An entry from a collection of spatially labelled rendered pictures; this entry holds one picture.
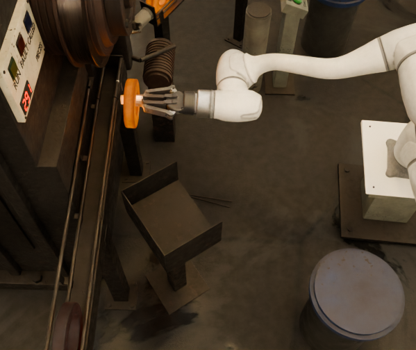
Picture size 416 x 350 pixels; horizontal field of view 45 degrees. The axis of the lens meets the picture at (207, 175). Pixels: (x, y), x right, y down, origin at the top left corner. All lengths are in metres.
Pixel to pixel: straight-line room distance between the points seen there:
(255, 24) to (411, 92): 1.17
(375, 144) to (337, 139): 0.47
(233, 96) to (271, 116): 1.12
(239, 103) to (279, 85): 1.24
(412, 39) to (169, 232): 0.91
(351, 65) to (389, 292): 0.78
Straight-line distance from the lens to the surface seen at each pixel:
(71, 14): 1.41
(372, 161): 2.17
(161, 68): 2.16
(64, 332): 1.39
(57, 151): 1.52
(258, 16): 2.42
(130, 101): 1.57
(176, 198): 1.69
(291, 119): 2.69
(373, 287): 1.83
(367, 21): 3.33
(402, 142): 2.05
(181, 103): 1.61
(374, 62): 1.52
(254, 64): 1.68
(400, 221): 2.45
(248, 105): 1.58
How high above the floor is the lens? 2.07
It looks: 58 degrees down
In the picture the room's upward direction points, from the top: 1 degrees clockwise
